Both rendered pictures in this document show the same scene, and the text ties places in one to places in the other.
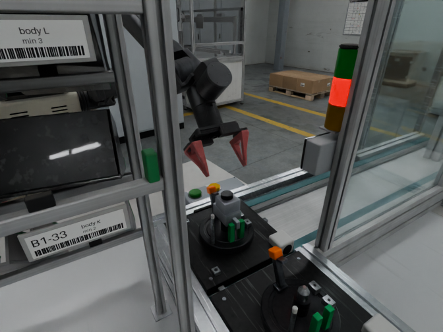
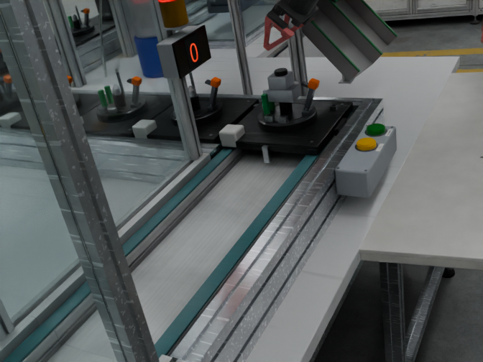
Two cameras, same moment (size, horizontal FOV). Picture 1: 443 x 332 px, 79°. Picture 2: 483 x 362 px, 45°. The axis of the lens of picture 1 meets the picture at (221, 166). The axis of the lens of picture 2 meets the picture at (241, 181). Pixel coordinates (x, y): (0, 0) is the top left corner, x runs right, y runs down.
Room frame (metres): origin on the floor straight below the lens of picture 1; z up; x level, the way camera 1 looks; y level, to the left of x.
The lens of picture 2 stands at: (1.61, -0.71, 1.53)
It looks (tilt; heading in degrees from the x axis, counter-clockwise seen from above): 29 degrees down; 153
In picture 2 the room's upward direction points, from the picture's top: 11 degrees counter-clockwise
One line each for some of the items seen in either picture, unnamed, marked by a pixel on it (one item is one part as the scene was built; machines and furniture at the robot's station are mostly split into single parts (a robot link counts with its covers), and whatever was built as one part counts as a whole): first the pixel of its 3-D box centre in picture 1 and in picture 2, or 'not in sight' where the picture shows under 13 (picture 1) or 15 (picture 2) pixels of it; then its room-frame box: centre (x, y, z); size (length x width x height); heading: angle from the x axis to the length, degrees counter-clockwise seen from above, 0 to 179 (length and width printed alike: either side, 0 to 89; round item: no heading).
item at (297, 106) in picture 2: (226, 230); (287, 116); (0.53, -0.01, 0.98); 0.14 x 0.14 x 0.02
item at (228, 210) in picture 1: (229, 207); (278, 84); (0.52, -0.02, 1.06); 0.08 x 0.04 x 0.07; 30
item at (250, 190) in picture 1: (269, 192); (307, 210); (0.80, -0.17, 0.91); 0.89 x 0.06 x 0.11; 121
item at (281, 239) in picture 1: (281, 244); (232, 136); (0.49, -0.15, 0.97); 0.05 x 0.05 x 0.04; 31
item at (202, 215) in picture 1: (226, 236); (288, 123); (0.53, -0.01, 0.96); 0.24 x 0.24 x 0.02; 31
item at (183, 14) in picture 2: (339, 116); (173, 11); (0.52, -0.24, 1.28); 0.05 x 0.05 x 0.05
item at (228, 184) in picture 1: (214, 195); (367, 159); (0.76, 0.02, 0.93); 0.21 x 0.07 x 0.06; 121
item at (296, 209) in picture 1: (312, 219); (223, 207); (0.66, -0.28, 0.91); 0.84 x 0.28 x 0.10; 121
